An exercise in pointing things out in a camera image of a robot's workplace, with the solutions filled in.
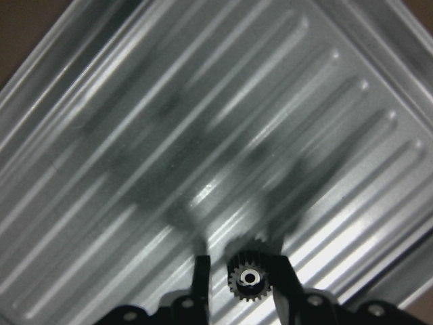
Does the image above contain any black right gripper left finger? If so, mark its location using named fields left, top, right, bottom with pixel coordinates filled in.
left=187, top=255, right=210, bottom=324

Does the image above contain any silver ribbed metal tray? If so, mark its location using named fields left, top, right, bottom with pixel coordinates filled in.
left=1, top=1, right=432, bottom=324

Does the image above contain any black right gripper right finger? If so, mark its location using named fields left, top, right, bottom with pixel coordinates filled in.
left=269, top=255, right=306, bottom=324

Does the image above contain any small black bearing gear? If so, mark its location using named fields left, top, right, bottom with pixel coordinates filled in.
left=227, top=251, right=271, bottom=301

